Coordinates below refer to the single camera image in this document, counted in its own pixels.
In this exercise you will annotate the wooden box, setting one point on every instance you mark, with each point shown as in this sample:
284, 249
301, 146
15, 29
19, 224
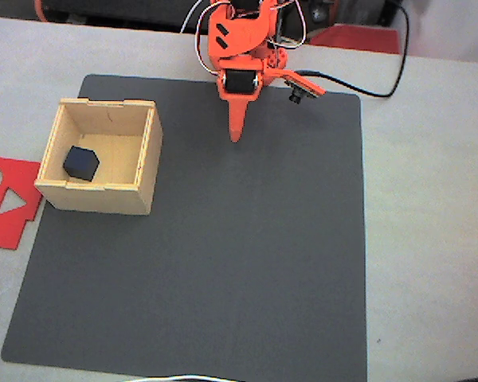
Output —
103, 195

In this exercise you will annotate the orange gripper camera mount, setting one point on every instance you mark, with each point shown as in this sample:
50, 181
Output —
302, 83

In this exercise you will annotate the blue cube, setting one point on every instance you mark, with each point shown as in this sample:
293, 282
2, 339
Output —
81, 163

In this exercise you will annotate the red flat object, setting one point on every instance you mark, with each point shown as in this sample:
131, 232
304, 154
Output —
354, 40

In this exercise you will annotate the red sheet with cut-outs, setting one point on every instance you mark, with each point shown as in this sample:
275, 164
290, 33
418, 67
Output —
8, 231

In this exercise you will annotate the dark grey mat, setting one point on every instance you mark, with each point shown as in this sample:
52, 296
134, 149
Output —
243, 238

